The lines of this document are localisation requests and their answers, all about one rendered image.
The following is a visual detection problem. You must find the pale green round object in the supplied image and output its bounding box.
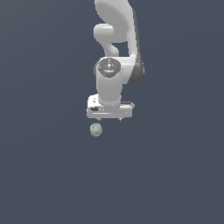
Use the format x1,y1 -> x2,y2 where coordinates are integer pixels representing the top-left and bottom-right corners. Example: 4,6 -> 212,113
89,122 -> 103,137

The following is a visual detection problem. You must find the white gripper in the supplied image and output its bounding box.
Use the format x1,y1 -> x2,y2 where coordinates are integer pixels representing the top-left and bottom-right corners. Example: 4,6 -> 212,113
86,94 -> 136,123

